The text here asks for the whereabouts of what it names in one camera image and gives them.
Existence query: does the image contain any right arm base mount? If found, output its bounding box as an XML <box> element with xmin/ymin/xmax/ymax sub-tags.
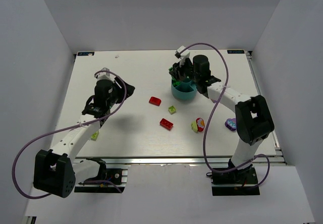
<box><xmin>206</xmin><ymin>167</ymin><xmax>260</xmax><ymax>196</ymax></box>

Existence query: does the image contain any right corner label sticker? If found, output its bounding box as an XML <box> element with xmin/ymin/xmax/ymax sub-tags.
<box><xmin>227</xmin><ymin>49</ymin><xmax>245</xmax><ymax>54</ymax></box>

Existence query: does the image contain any teal round divided container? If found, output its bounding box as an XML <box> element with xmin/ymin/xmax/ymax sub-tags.
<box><xmin>171</xmin><ymin>78</ymin><xmax>197</xmax><ymax>101</ymax></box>

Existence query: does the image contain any lime green lego brick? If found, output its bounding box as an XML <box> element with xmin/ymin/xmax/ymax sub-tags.
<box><xmin>90</xmin><ymin>131</ymin><xmax>99</xmax><ymax>141</ymax></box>

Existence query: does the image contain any red flower lego piece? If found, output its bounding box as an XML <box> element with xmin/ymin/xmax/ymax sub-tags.
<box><xmin>196</xmin><ymin>118</ymin><xmax>205</xmax><ymax>132</ymax></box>

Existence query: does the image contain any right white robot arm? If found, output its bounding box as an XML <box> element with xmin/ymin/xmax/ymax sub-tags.
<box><xmin>169</xmin><ymin>53</ymin><xmax>275</xmax><ymax>173</ymax></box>

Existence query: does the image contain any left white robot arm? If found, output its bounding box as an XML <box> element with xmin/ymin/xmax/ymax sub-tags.
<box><xmin>33</xmin><ymin>78</ymin><xmax>135</xmax><ymax>198</ymax></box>

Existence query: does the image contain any corner label sticker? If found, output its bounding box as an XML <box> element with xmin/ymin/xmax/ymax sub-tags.
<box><xmin>77</xmin><ymin>51</ymin><xmax>94</xmax><ymax>57</ymax></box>
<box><xmin>227</xmin><ymin>49</ymin><xmax>245</xmax><ymax>54</ymax></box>

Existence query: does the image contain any green lego plate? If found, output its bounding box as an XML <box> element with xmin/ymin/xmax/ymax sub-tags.
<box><xmin>169</xmin><ymin>67</ymin><xmax>178</xmax><ymax>82</ymax></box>

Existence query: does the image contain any purple paw lego piece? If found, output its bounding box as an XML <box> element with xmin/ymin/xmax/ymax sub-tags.
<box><xmin>225</xmin><ymin>118</ymin><xmax>237</xmax><ymax>132</ymax></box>

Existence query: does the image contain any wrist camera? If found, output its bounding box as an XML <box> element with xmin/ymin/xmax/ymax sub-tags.
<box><xmin>94</xmin><ymin>68</ymin><xmax>114</xmax><ymax>82</ymax></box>
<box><xmin>175</xmin><ymin>45</ymin><xmax>190</xmax><ymax>67</ymax></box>

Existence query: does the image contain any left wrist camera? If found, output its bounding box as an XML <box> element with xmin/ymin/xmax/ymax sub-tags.
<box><xmin>94</xmin><ymin>68</ymin><xmax>114</xmax><ymax>82</ymax></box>

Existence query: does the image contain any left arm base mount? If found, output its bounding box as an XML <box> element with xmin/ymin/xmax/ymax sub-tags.
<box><xmin>73</xmin><ymin>157</ymin><xmax>127</xmax><ymax>194</ymax></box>

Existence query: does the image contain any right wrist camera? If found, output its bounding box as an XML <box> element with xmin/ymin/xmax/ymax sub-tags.
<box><xmin>175</xmin><ymin>45</ymin><xmax>190</xmax><ymax>67</ymax></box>

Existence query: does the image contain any red rectangular lego brick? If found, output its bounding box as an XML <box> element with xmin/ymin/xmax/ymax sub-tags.
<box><xmin>159</xmin><ymin>118</ymin><xmax>174</xmax><ymax>131</ymax></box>

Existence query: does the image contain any left corner label sticker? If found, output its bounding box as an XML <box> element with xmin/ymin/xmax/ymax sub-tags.
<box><xmin>77</xmin><ymin>51</ymin><xmax>94</xmax><ymax>57</ymax></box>

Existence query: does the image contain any light green small lego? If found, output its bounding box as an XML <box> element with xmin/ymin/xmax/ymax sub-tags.
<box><xmin>168</xmin><ymin>105</ymin><xmax>177</xmax><ymax>115</ymax></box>

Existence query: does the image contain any red curved lego brick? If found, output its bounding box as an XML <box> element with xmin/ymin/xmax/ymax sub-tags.
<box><xmin>149</xmin><ymin>96</ymin><xmax>162</xmax><ymax>106</ymax></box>

